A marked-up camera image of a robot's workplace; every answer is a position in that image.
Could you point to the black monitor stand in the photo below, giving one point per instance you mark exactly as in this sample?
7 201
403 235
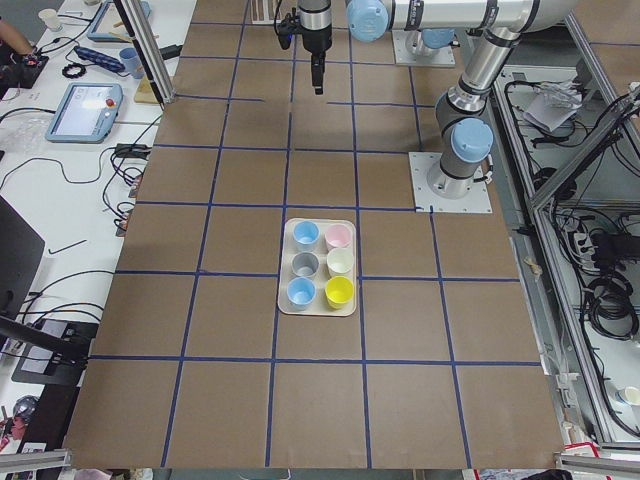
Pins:
55 351

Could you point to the white cup tray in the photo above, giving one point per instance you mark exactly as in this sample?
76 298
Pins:
320 306

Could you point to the far teach pendant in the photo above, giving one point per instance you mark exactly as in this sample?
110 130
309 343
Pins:
107 26

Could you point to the white cup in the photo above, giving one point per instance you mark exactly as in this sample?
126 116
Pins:
340 262

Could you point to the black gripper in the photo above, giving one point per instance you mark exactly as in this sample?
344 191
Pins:
317 43

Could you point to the near teach pendant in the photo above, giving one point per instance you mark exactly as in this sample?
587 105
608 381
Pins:
86 113

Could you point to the grey cup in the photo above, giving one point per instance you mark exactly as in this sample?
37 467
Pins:
305 264

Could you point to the light blue ikea cup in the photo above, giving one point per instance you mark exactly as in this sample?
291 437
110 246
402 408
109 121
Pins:
306 234

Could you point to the paper cup on desk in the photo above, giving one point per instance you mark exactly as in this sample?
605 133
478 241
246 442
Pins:
50 19

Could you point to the aluminium frame post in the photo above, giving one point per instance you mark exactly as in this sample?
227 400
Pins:
139 30

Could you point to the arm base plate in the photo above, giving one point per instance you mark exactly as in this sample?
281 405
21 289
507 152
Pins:
426 48
435 192

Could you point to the blue mug on desk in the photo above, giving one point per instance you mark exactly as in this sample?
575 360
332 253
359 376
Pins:
132 62

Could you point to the yellow cup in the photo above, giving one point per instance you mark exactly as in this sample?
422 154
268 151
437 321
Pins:
339 292

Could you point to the pink cup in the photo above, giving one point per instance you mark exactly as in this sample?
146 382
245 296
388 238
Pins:
338 236

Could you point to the teach pendant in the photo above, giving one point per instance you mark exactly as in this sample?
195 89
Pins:
107 26
86 113

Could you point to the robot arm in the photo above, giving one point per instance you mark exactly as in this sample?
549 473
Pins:
467 139
315 19

